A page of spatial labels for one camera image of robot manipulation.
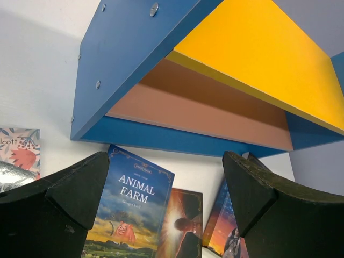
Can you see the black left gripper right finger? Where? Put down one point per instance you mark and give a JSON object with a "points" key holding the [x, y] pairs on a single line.
{"points": [[281, 218]]}

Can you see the Jane Eyre book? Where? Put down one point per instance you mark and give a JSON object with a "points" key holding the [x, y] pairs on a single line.
{"points": [[221, 235]]}

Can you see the blue yellow wooden bookshelf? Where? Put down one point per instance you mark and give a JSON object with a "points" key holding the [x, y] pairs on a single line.
{"points": [[204, 77]]}

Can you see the Three Days to See book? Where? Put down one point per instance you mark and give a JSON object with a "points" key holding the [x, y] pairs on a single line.
{"points": [[182, 230]]}

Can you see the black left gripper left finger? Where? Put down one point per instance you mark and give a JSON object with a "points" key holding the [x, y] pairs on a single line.
{"points": [[52, 216]]}

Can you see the Little Women floral book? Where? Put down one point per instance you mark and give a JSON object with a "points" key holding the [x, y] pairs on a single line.
{"points": [[20, 157]]}

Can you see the Animal Farm book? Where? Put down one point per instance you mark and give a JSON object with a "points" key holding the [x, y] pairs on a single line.
{"points": [[132, 208]]}

